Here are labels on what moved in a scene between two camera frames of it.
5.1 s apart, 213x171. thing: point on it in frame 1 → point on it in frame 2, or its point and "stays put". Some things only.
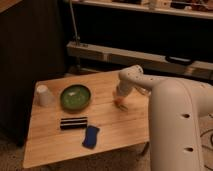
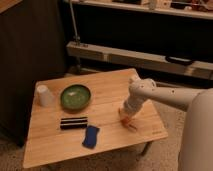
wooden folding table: (76, 117) stays put
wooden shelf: (198, 9) stays put
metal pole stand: (76, 38) stays put
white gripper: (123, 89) → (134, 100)
